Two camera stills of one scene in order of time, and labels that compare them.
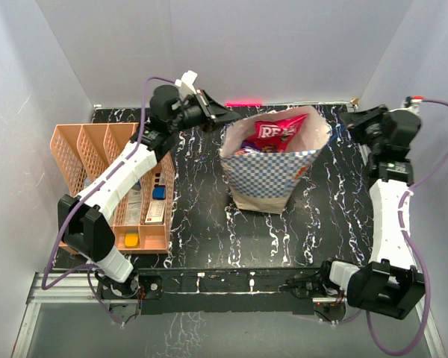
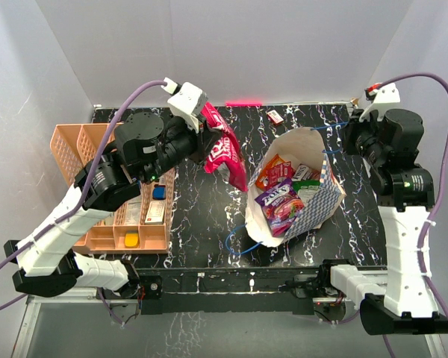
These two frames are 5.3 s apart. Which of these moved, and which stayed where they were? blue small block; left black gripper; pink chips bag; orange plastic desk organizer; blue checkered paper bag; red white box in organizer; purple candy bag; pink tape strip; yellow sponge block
Moved: left black gripper; purple candy bag; pink chips bag; blue checkered paper bag
Stayed: pink tape strip; orange plastic desk organizer; red white box in organizer; yellow sponge block; blue small block
